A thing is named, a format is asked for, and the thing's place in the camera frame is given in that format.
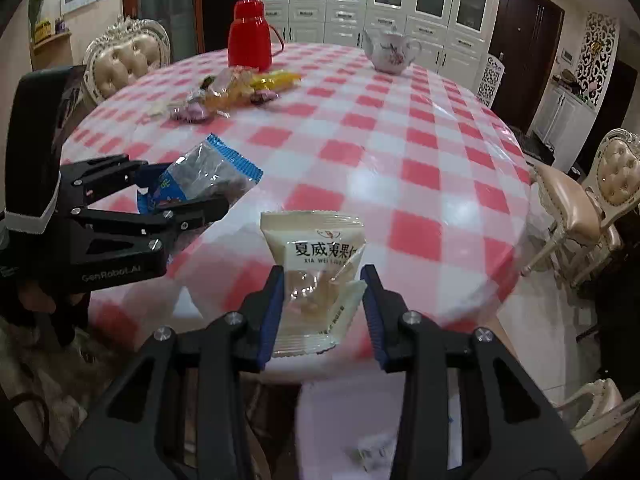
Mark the white lattice chair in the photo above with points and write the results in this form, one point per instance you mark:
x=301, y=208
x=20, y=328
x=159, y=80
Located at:
x=492, y=80

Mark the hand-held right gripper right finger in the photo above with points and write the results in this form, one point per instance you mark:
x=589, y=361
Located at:
x=372, y=310

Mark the yellow snack packet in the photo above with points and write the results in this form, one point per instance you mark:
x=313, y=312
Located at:
x=277, y=80

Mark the white lattice screen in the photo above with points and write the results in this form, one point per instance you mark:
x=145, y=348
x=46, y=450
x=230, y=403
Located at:
x=597, y=55

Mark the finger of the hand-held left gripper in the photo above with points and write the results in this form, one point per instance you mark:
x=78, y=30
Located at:
x=110, y=172
x=150, y=225

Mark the wooden side cabinet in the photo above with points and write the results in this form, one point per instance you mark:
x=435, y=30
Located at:
x=50, y=52

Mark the white floral teapot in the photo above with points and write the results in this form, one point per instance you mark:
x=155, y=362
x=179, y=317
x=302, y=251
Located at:
x=390, y=52

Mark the cream snack packet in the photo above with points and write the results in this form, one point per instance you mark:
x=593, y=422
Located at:
x=310, y=245

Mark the wall switch panel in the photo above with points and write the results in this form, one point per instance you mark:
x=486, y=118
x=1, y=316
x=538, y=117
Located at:
x=80, y=1

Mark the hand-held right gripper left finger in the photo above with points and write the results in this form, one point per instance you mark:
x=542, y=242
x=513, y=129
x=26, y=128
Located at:
x=272, y=307

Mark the cream tufted chair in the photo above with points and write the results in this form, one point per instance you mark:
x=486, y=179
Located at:
x=125, y=62

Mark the white glass-door cabinet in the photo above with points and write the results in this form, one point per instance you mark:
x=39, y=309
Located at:
x=425, y=10

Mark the beige cushioned chair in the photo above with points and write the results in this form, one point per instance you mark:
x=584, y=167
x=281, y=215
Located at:
x=570, y=200

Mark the white sideboard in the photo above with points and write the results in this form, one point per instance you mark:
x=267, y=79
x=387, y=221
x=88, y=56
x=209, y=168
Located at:
x=560, y=120

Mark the blue clear snack packet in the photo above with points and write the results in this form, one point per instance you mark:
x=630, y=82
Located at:
x=210, y=170

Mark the glass sliding door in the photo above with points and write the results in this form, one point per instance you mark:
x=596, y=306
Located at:
x=165, y=0

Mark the person's left hand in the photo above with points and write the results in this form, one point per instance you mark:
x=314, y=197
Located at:
x=35, y=305

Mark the dark wooden door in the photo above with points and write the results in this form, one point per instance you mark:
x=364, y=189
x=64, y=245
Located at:
x=525, y=50

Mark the purple candy packet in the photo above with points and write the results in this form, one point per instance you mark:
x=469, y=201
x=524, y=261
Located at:
x=192, y=109
x=262, y=98

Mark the red thermos jug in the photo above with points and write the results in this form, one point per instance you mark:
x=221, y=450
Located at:
x=247, y=40

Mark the white carved chair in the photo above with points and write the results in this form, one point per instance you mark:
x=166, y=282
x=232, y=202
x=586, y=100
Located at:
x=600, y=400

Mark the yellow box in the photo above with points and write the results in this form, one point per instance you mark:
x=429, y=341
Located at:
x=42, y=30

